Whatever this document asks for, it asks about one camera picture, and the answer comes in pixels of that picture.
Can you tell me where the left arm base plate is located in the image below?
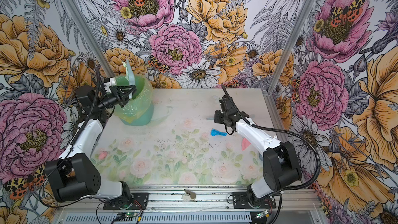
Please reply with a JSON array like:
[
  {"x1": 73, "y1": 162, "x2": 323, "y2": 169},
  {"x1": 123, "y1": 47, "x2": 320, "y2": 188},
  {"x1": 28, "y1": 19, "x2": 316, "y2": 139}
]
[{"x1": 103, "y1": 192, "x2": 149, "y2": 211}]

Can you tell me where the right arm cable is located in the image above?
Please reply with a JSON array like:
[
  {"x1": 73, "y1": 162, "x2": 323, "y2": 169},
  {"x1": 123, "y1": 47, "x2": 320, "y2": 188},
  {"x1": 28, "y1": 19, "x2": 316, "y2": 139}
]
[{"x1": 221, "y1": 85, "x2": 321, "y2": 191}]

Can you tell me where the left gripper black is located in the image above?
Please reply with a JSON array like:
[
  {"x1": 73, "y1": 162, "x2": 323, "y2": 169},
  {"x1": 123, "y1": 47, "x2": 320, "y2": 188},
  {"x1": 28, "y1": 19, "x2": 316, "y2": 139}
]
[{"x1": 96, "y1": 84, "x2": 137, "y2": 109}]

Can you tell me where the aluminium rail frame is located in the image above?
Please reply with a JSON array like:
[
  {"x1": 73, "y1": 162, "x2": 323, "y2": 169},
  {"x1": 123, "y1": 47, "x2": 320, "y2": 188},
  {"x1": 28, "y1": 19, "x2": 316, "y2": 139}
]
[{"x1": 53, "y1": 185, "x2": 327, "y2": 224}]

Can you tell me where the beige clip on rail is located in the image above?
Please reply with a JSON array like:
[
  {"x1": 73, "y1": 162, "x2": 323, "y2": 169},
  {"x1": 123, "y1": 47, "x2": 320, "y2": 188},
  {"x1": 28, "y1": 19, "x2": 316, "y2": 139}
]
[{"x1": 181, "y1": 189, "x2": 197, "y2": 201}]

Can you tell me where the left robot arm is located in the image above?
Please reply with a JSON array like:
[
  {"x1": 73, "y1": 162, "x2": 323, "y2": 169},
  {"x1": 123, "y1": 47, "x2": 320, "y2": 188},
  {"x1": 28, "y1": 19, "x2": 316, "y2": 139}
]
[{"x1": 45, "y1": 84, "x2": 137, "y2": 208}]

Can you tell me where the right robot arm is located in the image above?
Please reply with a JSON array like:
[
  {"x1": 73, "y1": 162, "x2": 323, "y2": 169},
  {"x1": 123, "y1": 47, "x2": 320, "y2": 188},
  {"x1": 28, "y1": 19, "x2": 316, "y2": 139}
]
[{"x1": 214, "y1": 94, "x2": 302, "y2": 207}]

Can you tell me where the green bin with bag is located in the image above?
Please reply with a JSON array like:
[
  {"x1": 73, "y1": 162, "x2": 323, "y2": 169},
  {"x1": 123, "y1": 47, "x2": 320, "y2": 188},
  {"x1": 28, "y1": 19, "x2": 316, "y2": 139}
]
[{"x1": 114, "y1": 74, "x2": 154, "y2": 126}]

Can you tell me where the blue paper scrap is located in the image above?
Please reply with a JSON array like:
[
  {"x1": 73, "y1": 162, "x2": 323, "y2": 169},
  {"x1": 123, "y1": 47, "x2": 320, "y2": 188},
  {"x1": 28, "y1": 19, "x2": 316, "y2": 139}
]
[{"x1": 210, "y1": 129, "x2": 227, "y2": 136}]

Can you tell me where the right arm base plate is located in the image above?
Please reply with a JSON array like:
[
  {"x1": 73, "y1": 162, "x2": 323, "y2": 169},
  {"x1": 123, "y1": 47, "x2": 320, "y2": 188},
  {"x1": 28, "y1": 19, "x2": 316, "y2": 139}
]
[{"x1": 232, "y1": 192, "x2": 277, "y2": 209}]

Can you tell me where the pink paper scrap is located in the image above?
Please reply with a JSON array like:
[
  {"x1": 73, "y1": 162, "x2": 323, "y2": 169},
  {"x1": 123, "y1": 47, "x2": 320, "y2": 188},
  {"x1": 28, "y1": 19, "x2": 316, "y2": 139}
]
[{"x1": 241, "y1": 138, "x2": 251, "y2": 151}]

